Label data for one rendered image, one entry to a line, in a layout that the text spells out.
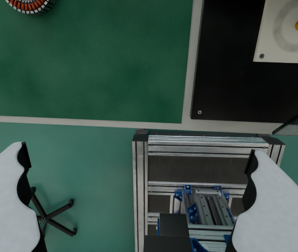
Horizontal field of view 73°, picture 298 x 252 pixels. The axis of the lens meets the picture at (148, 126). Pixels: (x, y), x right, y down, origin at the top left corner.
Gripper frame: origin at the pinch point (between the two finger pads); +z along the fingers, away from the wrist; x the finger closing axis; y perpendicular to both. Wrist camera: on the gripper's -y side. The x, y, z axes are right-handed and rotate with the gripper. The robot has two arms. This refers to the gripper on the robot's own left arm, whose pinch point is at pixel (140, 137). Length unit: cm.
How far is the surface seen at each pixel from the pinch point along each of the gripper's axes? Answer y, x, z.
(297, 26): -6.3, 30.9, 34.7
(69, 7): -7.5, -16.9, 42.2
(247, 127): 18.1, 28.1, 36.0
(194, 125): 18.6, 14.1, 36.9
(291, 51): -1.5, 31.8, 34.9
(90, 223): 147, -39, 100
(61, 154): 84, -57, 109
